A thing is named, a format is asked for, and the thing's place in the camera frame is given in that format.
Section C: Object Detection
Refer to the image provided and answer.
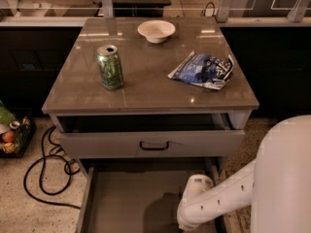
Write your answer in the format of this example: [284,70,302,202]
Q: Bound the grey drawer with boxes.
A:
[60,114,244,158]
[76,157,229,233]

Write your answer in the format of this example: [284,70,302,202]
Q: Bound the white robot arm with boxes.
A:
[177,116,311,233]

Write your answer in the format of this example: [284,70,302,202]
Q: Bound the grey drawer cabinet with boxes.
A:
[41,16,260,209]

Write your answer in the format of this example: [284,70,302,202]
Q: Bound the grey top drawer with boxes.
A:
[60,114,244,158]

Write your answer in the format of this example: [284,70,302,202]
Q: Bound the green soda can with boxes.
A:
[96,45,123,90]

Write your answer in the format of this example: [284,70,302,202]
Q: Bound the blue white chip bag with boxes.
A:
[168,51,234,90]

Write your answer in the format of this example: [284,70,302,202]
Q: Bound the white bowl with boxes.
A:
[138,20,176,44]

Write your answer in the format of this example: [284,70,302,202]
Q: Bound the dark background table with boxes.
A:
[113,0,171,17]

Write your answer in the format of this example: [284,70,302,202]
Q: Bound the black basket with fruit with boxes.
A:
[0,102,36,158]

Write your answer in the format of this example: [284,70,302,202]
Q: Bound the black floor cable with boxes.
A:
[23,125,82,211]

